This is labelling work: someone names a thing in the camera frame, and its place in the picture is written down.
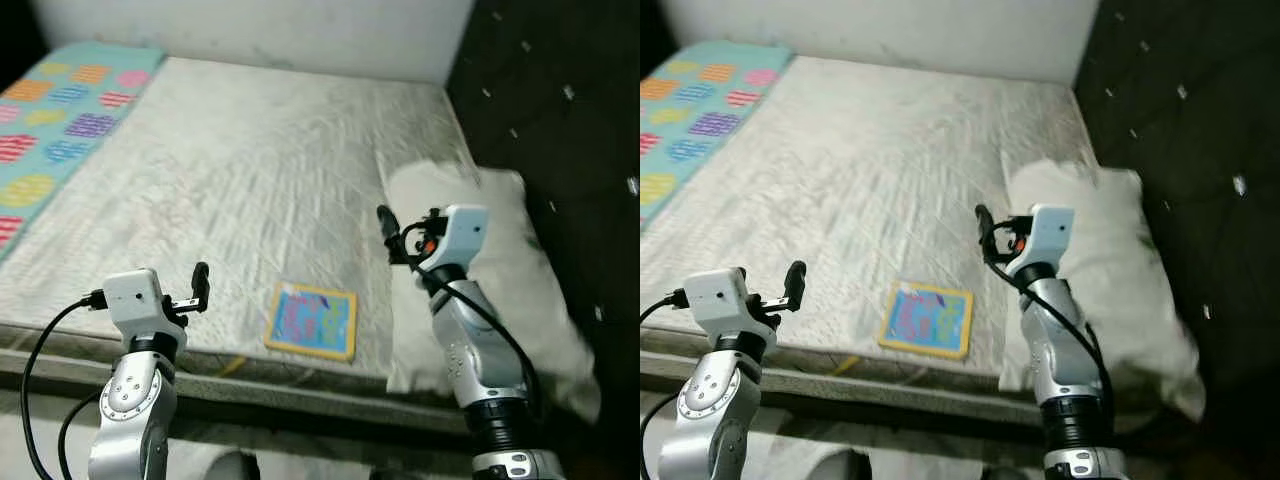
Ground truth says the dark tufted studded headboard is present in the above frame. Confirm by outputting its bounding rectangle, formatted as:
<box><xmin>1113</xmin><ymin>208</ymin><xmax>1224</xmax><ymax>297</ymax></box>
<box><xmin>444</xmin><ymin>0</ymin><xmax>641</xmax><ymax>471</ymax></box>
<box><xmin>1071</xmin><ymin>0</ymin><xmax>1280</xmax><ymax>471</ymax></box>

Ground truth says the teal blanket with colourful shapes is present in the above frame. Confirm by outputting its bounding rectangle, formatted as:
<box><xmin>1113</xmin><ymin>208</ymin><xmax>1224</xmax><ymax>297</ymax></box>
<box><xmin>0</xmin><ymin>40</ymin><xmax>168</xmax><ymax>265</ymax></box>
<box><xmin>640</xmin><ymin>39</ymin><xmax>797</xmax><ymax>225</ymax></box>

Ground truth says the grey quilted mattress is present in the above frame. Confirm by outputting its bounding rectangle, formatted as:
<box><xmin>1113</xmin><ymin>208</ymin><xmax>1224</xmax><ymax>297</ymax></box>
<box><xmin>0</xmin><ymin>55</ymin><xmax>483</xmax><ymax>437</ymax></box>
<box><xmin>640</xmin><ymin>54</ymin><xmax>1103</xmax><ymax>433</ymax></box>

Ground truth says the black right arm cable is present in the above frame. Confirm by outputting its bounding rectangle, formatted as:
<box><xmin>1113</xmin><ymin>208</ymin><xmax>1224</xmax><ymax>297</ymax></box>
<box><xmin>384</xmin><ymin>232</ymin><xmax>547</xmax><ymax>421</ymax></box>
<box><xmin>983</xmin><ymin>238</ymin><xmax>1117</xmax><ymax>413</ymax></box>

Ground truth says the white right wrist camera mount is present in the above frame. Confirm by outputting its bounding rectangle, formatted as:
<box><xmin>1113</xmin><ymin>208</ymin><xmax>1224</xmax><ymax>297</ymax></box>
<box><xmin>1014</xmin><ymin>204</ymin><xmax>1079</xmax><ymax>273</ymax></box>
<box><xmin>424</xmin><ymin>204</ymin><xmax>492</xmax><ymax>277</ymax></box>

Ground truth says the white printed pillow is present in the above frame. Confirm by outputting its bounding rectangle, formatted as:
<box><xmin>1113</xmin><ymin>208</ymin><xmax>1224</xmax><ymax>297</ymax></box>
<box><xmin>383</xmin><ymin>158</ymin><xmax>604</xmax><ymax>427</ymax></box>
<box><xmin>998</xmin><ymin>158</ymin><xmax>1207</xmax><ymax>425</ymax></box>

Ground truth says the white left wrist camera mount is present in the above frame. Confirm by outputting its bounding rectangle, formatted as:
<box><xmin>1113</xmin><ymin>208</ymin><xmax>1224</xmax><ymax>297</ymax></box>
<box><xmin>102</xmin><ymin>267</ymin><xmax>167</xmax><ymax>341</ymax></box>
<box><xmin>685</xmin><ymin>266</ymin><xmax>754</xmax><ymax>337</ymax></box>

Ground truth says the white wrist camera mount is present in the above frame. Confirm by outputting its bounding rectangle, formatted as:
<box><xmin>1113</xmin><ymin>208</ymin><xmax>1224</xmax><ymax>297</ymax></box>
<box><xmin>102</xmin><ymin>267</ymin><xmax>167</xmax><ymax>341</ymax></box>
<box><xmin>424</xmin><ymin>204</ymin><xmax>492</xmax><ymax>277</ymax></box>
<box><xmin>685</xmin><ymin>266</ymin><xmax>754</xmax><ymax>337</ymax></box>
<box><xmin>1014</xmin><ymin>204</ymin><xmax>1079</xmax><ymax>273</ymax></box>

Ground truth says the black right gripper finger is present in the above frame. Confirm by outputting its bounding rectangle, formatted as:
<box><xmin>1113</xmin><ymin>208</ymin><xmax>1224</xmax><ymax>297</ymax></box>
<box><xmin>376</xmin><ymin>204</ymin><xmax>405</xmax><ymax>265</ymax></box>
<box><xmin>974</xmin><ymin>203</ymin><xmax>1000</xmax><ymax>259</ymax></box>

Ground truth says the grey robot left leg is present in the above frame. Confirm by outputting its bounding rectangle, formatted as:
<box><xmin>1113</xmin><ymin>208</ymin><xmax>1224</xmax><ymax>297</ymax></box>
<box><xmin>806</xmin><ymin>448</ymin><xmax>873</xmax><ymax>480</ymax></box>
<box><xmin>200</xmin><ymin>450</ymin><xmax>263</xmax><ymax>480</ymax></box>

